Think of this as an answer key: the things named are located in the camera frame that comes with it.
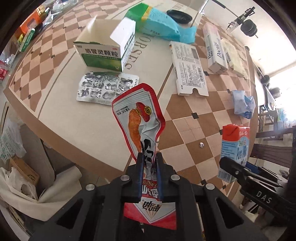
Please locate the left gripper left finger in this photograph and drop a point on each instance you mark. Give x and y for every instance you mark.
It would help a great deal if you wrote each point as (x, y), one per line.
(139, 172)

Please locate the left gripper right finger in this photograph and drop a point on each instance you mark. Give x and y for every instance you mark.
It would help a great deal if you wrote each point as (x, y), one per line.
(160, 175)

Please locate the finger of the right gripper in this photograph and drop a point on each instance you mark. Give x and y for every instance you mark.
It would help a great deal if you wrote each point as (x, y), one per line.
(253, 168)
(231, 171)

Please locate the blue red milk carton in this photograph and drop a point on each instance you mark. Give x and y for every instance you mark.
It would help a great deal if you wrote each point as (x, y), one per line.
(235, 146)

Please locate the red white snack wrapper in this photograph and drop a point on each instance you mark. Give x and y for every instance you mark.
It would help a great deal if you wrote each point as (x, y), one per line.
(138, 114)

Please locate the blue white wrapper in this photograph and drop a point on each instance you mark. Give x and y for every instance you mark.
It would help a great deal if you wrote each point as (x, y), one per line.
(244, 106)

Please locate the silver blister pack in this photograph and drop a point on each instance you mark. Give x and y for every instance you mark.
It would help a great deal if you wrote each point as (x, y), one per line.
(104, 87)

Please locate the white printed box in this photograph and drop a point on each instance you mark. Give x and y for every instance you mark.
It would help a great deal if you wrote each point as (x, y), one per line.
(188, 69)

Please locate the white Doctor toothpaste box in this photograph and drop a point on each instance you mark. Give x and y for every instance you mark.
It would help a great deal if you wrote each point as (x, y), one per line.
(216, 58)

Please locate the pale yellow box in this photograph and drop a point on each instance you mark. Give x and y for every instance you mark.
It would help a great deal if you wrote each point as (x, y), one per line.
(237, 64)

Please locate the green white medicine box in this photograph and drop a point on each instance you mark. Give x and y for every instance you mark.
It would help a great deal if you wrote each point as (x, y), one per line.
(106, 44)

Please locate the blue green paper bag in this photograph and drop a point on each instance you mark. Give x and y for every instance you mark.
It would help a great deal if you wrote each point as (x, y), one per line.
(153, 22)

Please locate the black plastic lid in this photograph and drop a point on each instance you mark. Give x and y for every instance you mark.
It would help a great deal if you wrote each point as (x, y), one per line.
(179, 16)

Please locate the small foil scrap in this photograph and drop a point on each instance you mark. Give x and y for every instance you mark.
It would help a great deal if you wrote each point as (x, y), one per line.
(201, 145)

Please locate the brown cardboard box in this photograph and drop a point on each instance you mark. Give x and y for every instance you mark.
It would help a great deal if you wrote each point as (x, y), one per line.
(25, 170)

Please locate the white cloth sheet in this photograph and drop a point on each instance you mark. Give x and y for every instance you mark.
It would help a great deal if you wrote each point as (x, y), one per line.
(66, 186)

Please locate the black dumbbell weight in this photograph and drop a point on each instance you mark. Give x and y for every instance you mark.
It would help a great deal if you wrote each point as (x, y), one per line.
(249, 28)

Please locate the orange box on shelf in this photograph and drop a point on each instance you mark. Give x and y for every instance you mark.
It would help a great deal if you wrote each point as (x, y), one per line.
(35, 18)

